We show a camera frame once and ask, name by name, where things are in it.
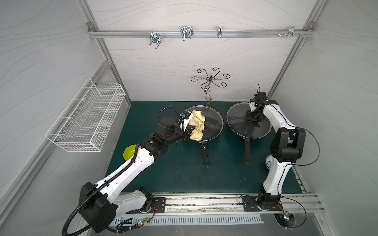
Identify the aluminium crossbar rail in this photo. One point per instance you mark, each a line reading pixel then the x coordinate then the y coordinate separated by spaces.
pixel 198 33

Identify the metal hook clamp right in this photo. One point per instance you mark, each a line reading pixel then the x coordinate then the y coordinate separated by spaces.
pixel 291 33

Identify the white wire basket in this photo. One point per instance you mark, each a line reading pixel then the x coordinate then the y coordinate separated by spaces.
pixel 84 124

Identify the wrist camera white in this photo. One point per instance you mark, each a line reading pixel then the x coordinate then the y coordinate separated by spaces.
pixel 258 101
pixel 185 118

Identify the copper scroll mug tree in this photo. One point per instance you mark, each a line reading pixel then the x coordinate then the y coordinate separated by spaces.
pixel 210 79

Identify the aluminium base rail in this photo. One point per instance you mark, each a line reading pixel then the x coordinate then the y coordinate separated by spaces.
pixel 180 204

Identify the blue white patterned bowl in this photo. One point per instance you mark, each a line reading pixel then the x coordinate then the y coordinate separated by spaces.
pixel 268 162

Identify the metal hook clamp middle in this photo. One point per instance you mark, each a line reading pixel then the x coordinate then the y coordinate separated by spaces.
pixel 186 32

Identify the right frying pan black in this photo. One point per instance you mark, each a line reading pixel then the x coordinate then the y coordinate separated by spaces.
pixel 246 141

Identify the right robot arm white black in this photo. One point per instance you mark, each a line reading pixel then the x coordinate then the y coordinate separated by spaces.
pixel 286 147

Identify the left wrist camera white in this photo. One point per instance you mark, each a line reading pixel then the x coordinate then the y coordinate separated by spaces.
pixel 185 118

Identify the green plastic bowl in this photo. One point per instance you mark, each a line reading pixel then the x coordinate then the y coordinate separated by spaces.
pixel 129 152

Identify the left frying pan black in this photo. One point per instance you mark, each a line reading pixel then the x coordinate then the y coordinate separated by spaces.
pixel 213 127

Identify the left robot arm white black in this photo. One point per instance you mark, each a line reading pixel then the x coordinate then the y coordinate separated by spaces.
pixel 101 203

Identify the metal hook clamp small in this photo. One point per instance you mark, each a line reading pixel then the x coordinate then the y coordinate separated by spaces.
pixel 219 31

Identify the yellow fluffy cloth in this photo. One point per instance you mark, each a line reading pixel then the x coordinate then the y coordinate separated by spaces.
pixel 198 122

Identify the green table mat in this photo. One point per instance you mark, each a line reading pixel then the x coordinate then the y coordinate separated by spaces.
pixel 182 169

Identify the glass pot lid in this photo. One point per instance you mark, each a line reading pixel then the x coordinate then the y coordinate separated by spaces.
pixel 204 123
pixel 245 121

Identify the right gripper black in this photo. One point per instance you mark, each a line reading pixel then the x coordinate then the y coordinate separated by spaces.
pixel 255 116

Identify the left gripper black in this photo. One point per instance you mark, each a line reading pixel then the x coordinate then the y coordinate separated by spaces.
pixel 185 132

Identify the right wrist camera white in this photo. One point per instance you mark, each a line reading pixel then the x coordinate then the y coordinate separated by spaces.
pixel 258 101

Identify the metal hook clamp left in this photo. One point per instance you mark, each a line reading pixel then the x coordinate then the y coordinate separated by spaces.
pixel 155 38

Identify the frying pan black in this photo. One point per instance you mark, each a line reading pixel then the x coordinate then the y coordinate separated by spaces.
pixel 246 141
pixel 213 127

